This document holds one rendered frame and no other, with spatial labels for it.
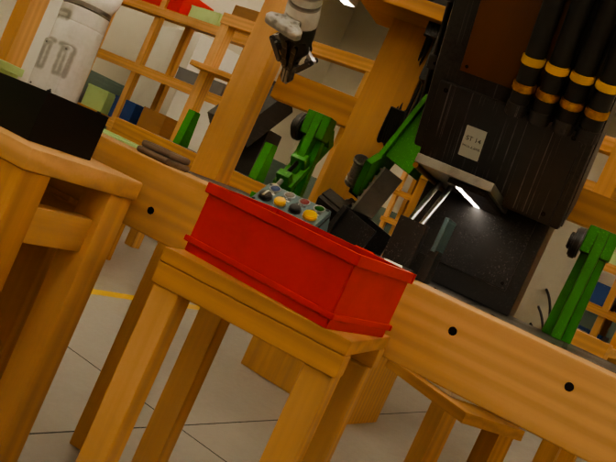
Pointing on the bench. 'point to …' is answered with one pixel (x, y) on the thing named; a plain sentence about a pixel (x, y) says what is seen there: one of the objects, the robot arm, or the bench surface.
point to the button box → (297, 203)
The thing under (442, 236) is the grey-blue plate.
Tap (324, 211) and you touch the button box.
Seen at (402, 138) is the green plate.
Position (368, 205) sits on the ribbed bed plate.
